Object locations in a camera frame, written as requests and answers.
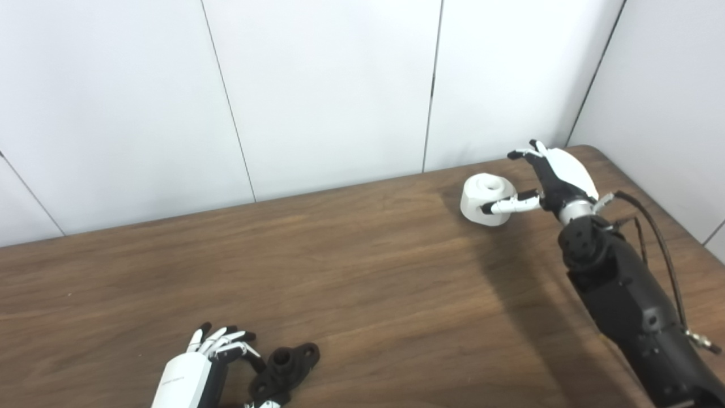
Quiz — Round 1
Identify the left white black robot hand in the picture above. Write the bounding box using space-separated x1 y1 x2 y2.
150 322 284 408

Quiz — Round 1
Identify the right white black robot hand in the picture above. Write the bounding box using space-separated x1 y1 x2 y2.
480 139 600 219

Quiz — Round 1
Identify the round white plastic piece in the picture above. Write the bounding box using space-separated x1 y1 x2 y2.
460 174 518 227

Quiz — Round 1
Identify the black plastic holder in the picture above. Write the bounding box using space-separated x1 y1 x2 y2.
248 342 321 404

